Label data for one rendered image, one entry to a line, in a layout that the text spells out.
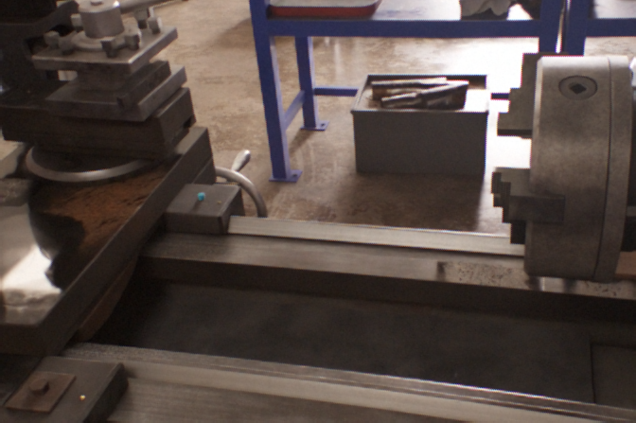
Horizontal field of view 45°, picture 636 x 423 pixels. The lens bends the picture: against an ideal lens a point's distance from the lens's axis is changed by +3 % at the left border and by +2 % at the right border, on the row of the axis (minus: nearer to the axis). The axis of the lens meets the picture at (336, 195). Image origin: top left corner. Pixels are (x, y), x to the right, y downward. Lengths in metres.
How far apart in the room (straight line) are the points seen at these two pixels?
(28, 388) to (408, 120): 2.17
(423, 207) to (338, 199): 0.34
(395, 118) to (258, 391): 2.09
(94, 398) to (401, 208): 2.01
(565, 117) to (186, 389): 0.57
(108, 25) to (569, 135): 0.76
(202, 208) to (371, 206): 1.64
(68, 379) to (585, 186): 0.64
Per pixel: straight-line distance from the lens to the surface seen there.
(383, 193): 2.95
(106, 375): 1.02
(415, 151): 3.03
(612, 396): 1.17
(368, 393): 0.96
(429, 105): 2.98
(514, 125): 0.91
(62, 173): 1.33
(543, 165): 0.79
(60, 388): 1.01
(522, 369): 1.17
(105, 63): 1.23
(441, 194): 2.94
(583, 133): 0.79
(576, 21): 2.67
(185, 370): 1.03
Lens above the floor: 1.54
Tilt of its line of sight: 31 degrees down
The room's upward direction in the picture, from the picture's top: 5 degrees counter-clockwise
